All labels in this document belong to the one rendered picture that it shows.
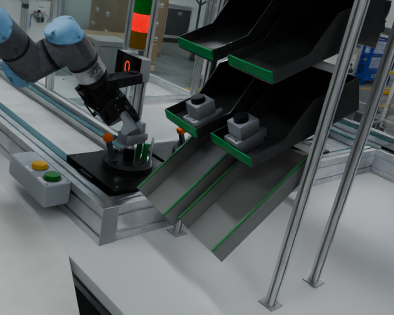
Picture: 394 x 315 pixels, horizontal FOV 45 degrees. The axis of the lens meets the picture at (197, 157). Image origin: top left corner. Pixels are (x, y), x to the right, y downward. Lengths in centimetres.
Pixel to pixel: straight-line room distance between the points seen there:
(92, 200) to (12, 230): 20
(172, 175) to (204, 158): 9
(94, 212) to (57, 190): 12
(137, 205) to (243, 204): 30
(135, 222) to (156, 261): 12
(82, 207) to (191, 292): 35
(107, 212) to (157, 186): 13
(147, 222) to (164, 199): 15
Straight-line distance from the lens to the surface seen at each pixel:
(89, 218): 119
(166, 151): 149
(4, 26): 102
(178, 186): 110
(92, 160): 135
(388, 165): 214
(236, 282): 114
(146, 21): 144
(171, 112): 105
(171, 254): 119
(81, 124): 170
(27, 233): 121
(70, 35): 108
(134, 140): 129
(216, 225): 101
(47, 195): 122
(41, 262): 111
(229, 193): 104
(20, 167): 132
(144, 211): 121
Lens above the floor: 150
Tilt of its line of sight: 21 degrees down
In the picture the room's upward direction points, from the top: 12 degrees clockwise
